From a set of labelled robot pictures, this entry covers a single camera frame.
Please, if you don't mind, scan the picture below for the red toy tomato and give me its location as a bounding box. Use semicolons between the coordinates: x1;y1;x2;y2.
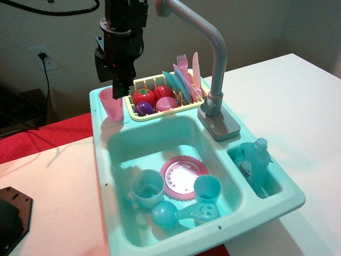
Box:
132;89;156;107

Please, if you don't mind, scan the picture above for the pink toy plate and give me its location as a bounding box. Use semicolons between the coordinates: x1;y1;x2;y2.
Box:
160;156;208;201

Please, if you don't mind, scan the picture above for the blue toy plate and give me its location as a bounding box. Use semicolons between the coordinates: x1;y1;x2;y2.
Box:
162;71;184;105
174;70;192;103

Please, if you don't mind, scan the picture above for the pink toy fork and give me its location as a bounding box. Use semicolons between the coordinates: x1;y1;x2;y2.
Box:
176;54;194;87

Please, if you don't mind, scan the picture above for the red cloth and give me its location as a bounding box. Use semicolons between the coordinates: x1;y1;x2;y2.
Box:
1;113;93;164

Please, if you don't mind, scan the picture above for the light blue mug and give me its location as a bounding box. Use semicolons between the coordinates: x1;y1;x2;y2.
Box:
126;169;165;209

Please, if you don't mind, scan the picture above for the yellow dish rack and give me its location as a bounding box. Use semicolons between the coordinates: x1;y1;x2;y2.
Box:
124;71;204;122

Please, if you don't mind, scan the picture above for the teal toy sink unit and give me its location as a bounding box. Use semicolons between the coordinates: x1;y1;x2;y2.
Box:
90;90;305;255

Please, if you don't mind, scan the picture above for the white wall outlet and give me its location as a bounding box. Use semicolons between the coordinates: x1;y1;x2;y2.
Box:
29;44;58;71

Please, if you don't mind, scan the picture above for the black coiled robot cable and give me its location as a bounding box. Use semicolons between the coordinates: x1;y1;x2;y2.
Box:
2;0;101;16

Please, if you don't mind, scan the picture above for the pink toy knife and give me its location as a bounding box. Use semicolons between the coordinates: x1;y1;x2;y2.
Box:
192;52;201;89

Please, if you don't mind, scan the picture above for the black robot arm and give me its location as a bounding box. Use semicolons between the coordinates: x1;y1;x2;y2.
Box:
94;1;149;99

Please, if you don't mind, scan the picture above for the grey pink toy faucet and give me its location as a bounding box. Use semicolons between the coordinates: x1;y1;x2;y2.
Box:
155;1;241;141

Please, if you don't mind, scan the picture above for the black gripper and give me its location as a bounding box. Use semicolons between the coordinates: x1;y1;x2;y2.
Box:
94;18;144;99

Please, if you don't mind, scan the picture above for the pink toy bowl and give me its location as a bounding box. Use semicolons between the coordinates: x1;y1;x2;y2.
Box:
156;97;179;111

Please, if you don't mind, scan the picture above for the teal soap bottle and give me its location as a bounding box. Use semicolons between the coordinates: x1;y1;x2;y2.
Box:
234;138;272;190

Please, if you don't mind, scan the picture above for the teal plastic cup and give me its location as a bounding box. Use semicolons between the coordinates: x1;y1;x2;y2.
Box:
193;174;222;204

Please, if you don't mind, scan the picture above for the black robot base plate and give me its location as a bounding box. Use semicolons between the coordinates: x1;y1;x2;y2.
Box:
1;186;33;255

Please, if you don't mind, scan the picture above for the pink plastic cup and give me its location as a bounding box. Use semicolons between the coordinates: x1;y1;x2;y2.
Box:
99;87;124;121

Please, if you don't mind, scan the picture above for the teal smiley ladle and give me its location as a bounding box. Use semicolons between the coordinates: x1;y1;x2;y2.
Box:
151;201;221;228

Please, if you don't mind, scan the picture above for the purple toy eggplant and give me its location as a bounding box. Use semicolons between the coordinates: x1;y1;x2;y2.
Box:
134;101;155;116

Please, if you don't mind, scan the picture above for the black power cable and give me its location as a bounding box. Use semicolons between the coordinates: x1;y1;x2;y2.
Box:
26;52;58;150

